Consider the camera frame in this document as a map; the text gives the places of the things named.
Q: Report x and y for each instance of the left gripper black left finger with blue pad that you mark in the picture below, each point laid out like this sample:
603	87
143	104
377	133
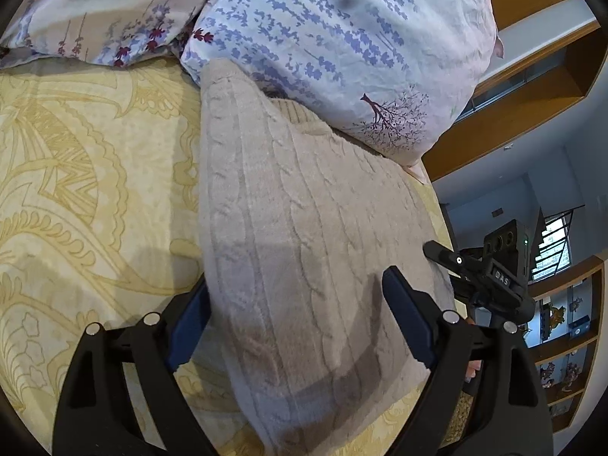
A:
95	414

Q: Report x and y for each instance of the yellow floral bed sheet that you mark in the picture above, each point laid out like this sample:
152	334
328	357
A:
100	223

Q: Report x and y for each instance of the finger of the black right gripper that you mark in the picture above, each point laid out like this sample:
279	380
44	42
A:
443	256

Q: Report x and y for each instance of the person's right hand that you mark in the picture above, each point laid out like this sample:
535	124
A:
473	368

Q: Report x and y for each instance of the floral white blue pillow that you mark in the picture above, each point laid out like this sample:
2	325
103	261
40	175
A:
394	74

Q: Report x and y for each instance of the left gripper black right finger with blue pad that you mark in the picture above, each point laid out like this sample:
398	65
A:
502	411

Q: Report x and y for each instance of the wooden bookshelf with items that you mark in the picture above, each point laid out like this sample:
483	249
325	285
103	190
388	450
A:
564	334

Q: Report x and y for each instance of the wooden wall shelf unit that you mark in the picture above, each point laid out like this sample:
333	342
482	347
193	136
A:
554	52

